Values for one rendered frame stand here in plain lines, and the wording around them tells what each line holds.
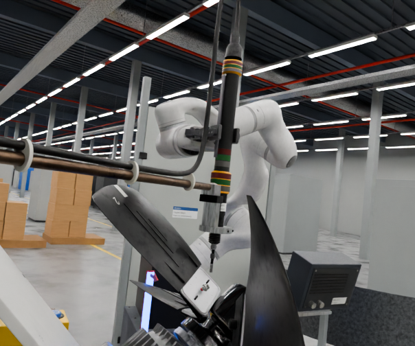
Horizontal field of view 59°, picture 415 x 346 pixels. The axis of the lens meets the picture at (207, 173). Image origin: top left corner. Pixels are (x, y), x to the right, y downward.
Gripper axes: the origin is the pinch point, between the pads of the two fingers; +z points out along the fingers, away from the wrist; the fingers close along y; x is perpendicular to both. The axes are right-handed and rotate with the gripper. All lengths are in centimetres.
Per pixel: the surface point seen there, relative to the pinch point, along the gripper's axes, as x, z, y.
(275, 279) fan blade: -22.0, 34.7, 11.5
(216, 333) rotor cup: -37.0, 11.9, 4.5
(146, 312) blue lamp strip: -49, -34, 0
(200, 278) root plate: -29.2, 5.3, 5.1
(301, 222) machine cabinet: -64, -744, -717
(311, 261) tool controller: -33, -31, -59
